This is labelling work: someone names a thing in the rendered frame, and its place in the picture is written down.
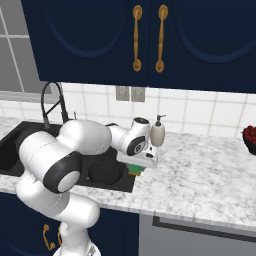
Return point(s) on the red fruit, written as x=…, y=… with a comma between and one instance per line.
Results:
x=250, y=132

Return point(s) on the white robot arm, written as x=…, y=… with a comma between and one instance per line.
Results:
x=50, y=150

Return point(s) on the black bowl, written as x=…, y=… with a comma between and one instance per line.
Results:
x=250, y=147

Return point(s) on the black pan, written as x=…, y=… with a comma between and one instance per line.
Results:
x=106, y=172

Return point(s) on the grey wall socket plate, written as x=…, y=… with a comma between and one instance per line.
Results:
x=122, y=93
x=138, y=94

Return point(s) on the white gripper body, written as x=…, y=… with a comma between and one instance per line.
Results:
x=136, y=161

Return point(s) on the grey window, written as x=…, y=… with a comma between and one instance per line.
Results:
x=16, y=50

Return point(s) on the beige soap dispenser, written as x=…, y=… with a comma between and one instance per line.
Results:
x=157, y=134

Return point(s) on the grey dishwasher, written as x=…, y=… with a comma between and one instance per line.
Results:
x=186, y=243

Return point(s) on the black sink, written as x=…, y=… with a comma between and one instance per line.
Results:
x=10, y=150

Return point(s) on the dark blue base cupboard door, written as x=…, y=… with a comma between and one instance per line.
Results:
x=16, y=226
x=116, y=233

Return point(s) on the black tap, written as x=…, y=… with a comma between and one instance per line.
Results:
x=62, y=100

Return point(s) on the green and yellow sponge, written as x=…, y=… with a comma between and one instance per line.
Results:
x=136, y=170

